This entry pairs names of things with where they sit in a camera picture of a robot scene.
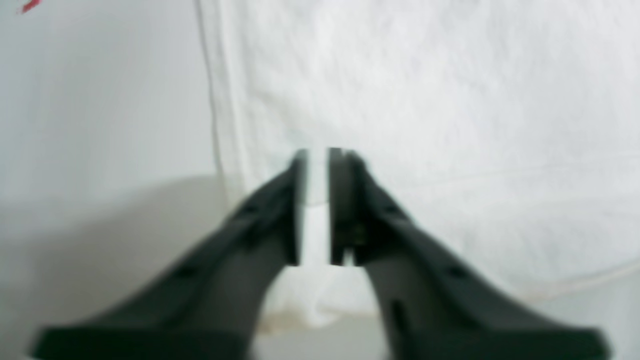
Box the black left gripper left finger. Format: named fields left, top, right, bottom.
left=30, top=149, right=308, bottom=360

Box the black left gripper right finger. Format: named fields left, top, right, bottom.
left=327, top=148, right=611, bottom=360

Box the white printed t-shirt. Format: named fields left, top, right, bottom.
left=196, top=0, right=640, bottom=334

